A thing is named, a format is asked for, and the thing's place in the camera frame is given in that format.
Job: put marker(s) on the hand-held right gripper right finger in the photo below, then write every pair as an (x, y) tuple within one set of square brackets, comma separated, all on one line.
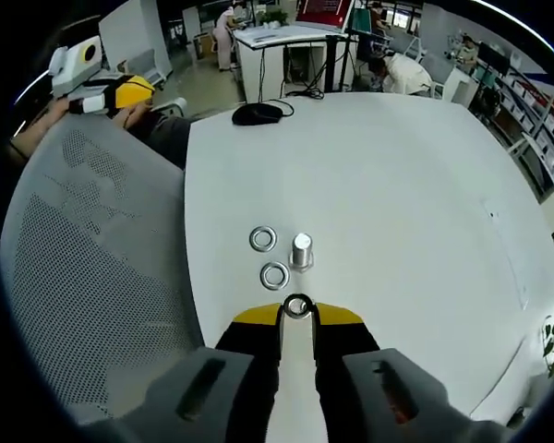
[(351, 369)]

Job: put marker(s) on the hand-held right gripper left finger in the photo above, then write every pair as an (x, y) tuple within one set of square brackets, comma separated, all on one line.
[(244, 369)]

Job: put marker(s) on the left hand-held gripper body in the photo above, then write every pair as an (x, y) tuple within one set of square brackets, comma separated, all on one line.
[(71, 69)]

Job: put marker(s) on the small metal washer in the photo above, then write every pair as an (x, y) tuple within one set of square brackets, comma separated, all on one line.
[(287, 302)]

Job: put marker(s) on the large metal washer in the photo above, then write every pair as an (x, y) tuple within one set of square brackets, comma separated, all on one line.
[(263, 238), (274, 275)]

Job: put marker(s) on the large threaded stud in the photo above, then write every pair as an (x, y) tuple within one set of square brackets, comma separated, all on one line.
[(302, 251)]

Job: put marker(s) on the person's left hand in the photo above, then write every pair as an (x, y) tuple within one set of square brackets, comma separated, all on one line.
[(129, 115)]

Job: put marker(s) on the white partition board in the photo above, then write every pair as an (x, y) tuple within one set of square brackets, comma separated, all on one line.
[(134, 37)]

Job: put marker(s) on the dark cloth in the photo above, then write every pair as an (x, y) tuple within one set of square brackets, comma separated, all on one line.
[(166, 138)]

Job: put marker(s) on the black computer mouse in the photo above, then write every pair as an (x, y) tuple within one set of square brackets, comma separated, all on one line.
[(256, 114)]

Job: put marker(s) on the white standing desk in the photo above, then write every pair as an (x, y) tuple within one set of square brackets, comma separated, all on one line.
[(281, 55)]

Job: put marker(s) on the grey mesh office chair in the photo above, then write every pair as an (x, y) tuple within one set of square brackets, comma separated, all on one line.
[(97, 258)]

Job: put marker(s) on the white paper sheet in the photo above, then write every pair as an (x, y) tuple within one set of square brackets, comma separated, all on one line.
[(508, 249)]

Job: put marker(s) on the red screen monitor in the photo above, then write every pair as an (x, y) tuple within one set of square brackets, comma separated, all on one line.
[(323, 11)]

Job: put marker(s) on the shelf with white bins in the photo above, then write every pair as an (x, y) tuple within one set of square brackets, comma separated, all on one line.
[(531, 124)]

